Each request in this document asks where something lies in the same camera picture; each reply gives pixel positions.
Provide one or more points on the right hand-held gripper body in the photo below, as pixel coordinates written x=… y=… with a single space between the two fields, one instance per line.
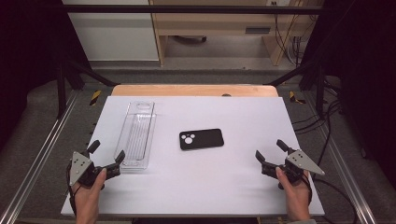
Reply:
x=300 y=161

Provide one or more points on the person's left hand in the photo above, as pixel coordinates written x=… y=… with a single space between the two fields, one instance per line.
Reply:
x=87 y=199

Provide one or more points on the aluminium rail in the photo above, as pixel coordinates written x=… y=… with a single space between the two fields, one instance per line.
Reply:
x=342 y=168
x=37 y=161

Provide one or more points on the black metal stand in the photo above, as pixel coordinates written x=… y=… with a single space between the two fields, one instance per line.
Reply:
x=320 y=90
x=61 y=90

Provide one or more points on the black horizontal frame bar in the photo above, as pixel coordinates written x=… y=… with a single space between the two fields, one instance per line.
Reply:
x=186 y=9

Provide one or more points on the grey desk label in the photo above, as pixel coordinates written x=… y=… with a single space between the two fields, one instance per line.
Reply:
x=257 y=30

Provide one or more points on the black phone case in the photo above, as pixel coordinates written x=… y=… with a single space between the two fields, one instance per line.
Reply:
x=207 y=139

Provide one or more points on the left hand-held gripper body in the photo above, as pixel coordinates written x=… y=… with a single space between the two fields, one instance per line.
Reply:
x=81 y=166

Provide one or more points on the person's right hand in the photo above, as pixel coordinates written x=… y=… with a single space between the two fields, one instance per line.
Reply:
x=297 y=197

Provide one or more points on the wooden table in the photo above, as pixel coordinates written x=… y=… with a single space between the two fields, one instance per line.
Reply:
x=186 y=90

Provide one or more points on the black curtain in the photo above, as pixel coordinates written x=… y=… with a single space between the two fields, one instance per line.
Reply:
x=367 y=77
x=28 y=62

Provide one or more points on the white table board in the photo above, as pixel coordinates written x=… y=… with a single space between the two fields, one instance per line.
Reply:
x=193 y=183

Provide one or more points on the light wooden desk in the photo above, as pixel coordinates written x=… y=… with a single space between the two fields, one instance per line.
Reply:
x=211 y=21

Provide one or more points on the yellow black tape strip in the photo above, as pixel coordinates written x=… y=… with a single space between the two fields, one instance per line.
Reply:
x=95 y=97
x=294 y=98

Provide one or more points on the white cabinet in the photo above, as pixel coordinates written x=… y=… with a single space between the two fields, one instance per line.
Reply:
x=115 y=34

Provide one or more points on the clear plastic packaging box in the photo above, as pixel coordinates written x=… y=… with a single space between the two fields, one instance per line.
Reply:
x=137 y=137

